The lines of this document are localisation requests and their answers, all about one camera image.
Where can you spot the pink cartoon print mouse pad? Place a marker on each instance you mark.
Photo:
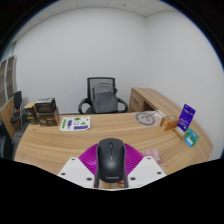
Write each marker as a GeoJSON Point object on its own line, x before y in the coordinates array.
{"type": "Point", "coordinates": [152, 155]}

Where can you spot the blue pack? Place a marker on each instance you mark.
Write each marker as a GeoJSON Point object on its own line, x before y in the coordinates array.
{"type": "Point", "coordinates": [189, 142]}

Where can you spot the green pack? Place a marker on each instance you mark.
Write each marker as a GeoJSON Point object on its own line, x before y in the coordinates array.
{"type": "Point", "coordinates": [193, 135]}

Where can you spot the large open brown box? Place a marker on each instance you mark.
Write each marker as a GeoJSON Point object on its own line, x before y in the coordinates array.
{"type": "Point", "coordinates": [48, 115]}

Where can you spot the small brown cardboard box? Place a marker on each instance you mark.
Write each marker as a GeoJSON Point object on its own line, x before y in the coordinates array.
{"type": "Point", "coordinates": [30, 113]}

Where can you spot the black sofa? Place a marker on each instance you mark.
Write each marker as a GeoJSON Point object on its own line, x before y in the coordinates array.
{"type": "Point", "coordinates": [5, 143]}

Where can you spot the purple card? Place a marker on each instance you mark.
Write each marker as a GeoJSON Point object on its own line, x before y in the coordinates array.
{"type": "Point", "coordinates": [186, 117]}

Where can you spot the round grey pad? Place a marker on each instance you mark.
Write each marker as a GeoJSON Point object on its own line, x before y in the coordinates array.
{"type": "Point", "coordinates": [145, 119]}

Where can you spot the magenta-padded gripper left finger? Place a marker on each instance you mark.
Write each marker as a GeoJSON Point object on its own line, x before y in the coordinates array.
{"type": "Point", "coordinates": [76, 170]}

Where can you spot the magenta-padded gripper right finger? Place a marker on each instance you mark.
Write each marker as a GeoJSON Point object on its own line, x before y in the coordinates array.
{"type": "Point", "coordinates": [146, 168]}

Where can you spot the orange box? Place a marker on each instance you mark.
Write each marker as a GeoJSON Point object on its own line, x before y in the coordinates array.
{"type": "Point", "coordinates": [168, 123]}

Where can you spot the grey backpack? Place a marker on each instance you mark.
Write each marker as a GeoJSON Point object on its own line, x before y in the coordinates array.
{"type": "Point", "coordinates": [104, 98]}

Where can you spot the white printed paper sheet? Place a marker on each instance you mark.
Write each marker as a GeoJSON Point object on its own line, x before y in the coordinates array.
{"type": "Point", "coordinates": [74, 123]}

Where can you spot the black mesh office chair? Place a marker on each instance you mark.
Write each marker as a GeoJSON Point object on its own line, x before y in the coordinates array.
{"type": "Point", "coordinates": [100, 80]}

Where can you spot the wooden shelf unit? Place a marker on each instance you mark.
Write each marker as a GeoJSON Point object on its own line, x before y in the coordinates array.
{"type": "Point", "coordinates": [8, 80]}

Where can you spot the wooden card stand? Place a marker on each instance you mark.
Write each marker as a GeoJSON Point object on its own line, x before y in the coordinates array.
{"type": "Point", "coordinates": [180, 133]}

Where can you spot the black visitor chair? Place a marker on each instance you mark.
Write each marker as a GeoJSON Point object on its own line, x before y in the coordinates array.
{"type": "Point", "coordinates": [17, 100]}

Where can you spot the black computer mouse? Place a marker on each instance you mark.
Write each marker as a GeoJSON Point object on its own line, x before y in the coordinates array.
{"type": "Point", "coordinates": [111, 163]}

